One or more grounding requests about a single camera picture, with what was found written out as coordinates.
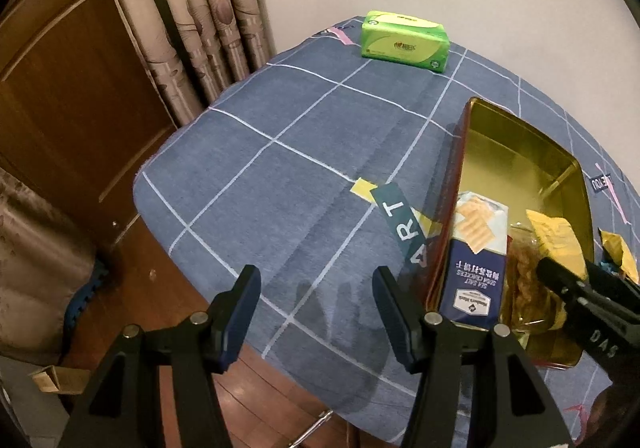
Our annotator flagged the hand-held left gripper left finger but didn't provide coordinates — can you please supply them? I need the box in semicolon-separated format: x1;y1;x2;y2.
57;264;262;448

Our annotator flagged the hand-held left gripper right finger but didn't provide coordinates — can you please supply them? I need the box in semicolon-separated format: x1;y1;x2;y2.
372;265;576;448

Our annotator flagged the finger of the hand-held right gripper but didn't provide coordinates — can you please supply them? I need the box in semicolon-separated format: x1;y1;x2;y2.
537;256;632;364
586;260;640;314

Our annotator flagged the clear bag of fried twists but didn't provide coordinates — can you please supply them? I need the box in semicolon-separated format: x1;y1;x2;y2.
500;223;568;334

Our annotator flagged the yellow triangular snack packet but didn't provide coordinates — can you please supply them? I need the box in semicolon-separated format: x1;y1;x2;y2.
525;209;588;279

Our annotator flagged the navy and white cracker packet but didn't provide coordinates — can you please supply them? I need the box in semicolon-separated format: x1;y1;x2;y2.
439;191;509;331

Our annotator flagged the red and gold tin box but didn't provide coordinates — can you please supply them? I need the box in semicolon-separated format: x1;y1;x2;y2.
425;97;596;370

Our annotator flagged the metal chair leg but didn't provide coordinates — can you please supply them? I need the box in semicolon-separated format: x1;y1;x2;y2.
292;409;332;448

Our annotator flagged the blue foam mat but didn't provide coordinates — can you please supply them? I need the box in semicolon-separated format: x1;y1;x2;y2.
64;255;110;329

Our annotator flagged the blue checkered tablecloth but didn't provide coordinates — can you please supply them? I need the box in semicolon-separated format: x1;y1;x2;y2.
132;17;640;444

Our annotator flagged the cardboard piece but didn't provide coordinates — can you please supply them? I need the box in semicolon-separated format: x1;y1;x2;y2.
31;364;83;395

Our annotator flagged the brown cloth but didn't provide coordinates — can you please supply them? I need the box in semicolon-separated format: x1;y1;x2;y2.
0;167;98;366

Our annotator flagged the green tissue pack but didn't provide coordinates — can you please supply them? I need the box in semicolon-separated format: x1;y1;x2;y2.
361;11;449;74

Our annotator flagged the brown wooden door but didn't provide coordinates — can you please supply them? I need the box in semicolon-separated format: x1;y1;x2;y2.
0;0;201;249

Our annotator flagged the beige patterned curtain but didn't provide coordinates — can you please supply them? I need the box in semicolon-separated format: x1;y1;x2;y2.
87;0;276;126

